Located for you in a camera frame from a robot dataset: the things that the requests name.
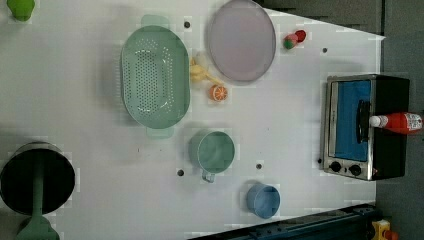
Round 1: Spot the green perforated colander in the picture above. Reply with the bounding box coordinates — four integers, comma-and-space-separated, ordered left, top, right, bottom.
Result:
120, 15, 190, 139

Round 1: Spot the silver toaster oven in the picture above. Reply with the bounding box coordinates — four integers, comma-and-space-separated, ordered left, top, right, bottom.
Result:
321, 74, 410, 181

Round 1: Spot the blue cup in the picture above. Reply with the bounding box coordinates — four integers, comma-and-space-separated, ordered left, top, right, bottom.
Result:
246, 183, 281, 219

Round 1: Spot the red plush ketchup bottle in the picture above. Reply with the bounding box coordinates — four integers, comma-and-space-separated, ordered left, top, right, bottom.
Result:
369, 112, 423, 135

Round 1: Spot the green spatula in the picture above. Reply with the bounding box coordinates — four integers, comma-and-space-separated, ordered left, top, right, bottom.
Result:
15, 149, 60, 240

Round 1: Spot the orange slice toy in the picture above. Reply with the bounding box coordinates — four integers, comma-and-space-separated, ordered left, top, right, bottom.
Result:
209, 85, 228, 102

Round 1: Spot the blue metal frame rail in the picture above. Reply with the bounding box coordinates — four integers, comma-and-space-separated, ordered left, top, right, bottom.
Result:
190, 204, 382, 240

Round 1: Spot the green toy pepper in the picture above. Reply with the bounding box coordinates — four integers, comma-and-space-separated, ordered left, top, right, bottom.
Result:
6, 0, 35, 22

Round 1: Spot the grey round plate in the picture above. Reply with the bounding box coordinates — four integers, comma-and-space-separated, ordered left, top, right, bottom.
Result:
207, 0, 276, 82

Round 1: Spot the black pot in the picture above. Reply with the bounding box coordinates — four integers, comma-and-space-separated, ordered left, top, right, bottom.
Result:
1, 142, 76, 215

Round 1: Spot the green mug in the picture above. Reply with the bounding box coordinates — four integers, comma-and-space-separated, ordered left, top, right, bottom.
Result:
188, 129, 235, 183

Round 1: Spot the yellow toy banana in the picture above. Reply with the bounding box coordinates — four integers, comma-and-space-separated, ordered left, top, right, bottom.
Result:
190, 58, 223, 85

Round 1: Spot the red toy strawberry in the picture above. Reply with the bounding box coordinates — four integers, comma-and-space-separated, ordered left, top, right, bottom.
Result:
283, 30, 307, 50

